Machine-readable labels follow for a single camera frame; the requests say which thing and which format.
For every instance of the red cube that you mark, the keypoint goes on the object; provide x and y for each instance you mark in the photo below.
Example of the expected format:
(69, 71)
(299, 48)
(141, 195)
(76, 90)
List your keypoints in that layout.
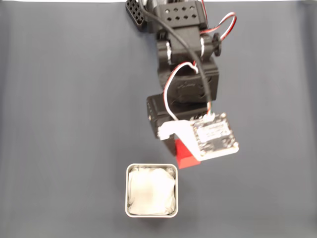
(185, 158)

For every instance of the square metal box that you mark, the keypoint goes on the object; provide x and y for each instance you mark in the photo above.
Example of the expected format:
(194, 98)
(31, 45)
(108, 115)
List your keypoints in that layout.
(151, 216)

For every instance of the white crumpled cloth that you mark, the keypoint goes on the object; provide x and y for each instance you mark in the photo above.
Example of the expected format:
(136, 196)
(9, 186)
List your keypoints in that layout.
(151, 191)

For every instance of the grey table mat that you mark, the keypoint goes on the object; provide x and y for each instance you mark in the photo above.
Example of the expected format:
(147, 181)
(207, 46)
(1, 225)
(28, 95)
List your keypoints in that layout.
(74, 111)

